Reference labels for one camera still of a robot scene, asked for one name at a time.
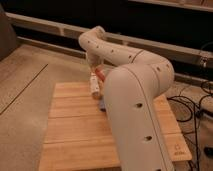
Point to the blue sponge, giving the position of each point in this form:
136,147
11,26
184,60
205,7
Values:
102,107

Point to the wooden board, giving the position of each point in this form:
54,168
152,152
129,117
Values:
78,136

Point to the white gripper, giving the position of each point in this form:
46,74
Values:
94,61

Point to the orange pepper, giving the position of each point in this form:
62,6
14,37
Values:
100,74

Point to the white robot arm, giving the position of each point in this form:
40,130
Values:
129,91

